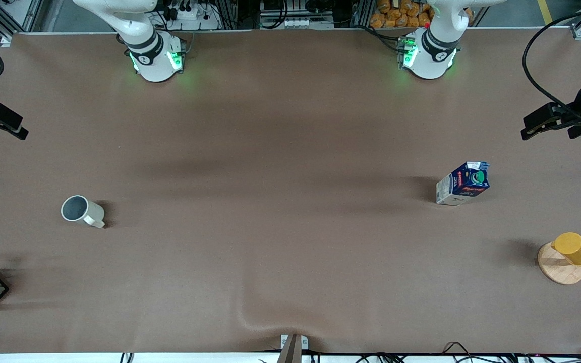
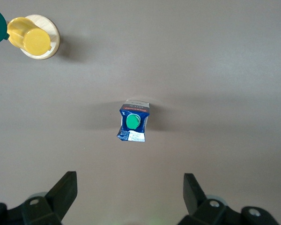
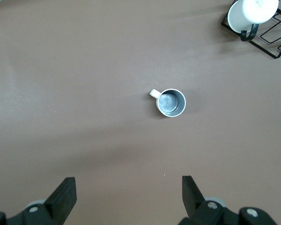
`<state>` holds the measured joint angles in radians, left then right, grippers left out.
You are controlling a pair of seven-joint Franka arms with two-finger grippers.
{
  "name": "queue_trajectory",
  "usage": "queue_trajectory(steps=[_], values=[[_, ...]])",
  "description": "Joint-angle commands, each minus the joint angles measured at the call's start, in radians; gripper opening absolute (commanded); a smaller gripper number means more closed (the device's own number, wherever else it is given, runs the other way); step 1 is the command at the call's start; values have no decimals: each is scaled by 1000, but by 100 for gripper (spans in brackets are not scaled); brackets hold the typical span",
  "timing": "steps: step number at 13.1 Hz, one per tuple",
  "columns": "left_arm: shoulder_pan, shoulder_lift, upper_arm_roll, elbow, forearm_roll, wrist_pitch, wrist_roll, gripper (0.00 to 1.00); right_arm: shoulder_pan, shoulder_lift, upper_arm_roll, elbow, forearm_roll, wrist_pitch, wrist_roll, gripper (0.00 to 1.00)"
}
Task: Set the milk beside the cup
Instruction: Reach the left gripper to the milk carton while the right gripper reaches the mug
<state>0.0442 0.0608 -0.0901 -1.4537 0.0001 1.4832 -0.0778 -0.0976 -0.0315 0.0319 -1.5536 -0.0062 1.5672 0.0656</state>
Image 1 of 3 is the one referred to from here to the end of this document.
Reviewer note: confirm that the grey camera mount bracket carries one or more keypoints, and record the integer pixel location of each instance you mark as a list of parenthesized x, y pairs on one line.
[(293, 345)]

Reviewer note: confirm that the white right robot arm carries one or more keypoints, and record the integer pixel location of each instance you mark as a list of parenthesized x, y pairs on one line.
[(152, 55)]

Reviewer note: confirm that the blue white milk carton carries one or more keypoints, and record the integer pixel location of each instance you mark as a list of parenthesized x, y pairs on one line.
[(464, 184)]

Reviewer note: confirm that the round wooden cup stand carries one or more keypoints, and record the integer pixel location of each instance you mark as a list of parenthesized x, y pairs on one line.
[(558, 269)]

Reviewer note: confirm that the orange items crate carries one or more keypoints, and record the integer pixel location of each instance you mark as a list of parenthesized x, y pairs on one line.
[(396, 15)]

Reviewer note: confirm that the white power strip with plugs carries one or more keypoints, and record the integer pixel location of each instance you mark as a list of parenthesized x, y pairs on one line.
[(197, 15)]

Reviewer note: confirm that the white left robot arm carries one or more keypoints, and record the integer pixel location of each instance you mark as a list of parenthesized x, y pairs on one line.
[(431, 53)]

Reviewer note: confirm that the yellow cup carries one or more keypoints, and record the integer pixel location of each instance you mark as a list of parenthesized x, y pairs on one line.
[(575, 248)]

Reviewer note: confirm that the beige mug with grey inside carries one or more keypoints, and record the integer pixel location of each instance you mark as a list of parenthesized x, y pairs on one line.
[(76, 208)]

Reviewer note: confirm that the brown table cloth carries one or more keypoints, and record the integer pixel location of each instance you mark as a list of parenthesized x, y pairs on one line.
[(290, 277)]

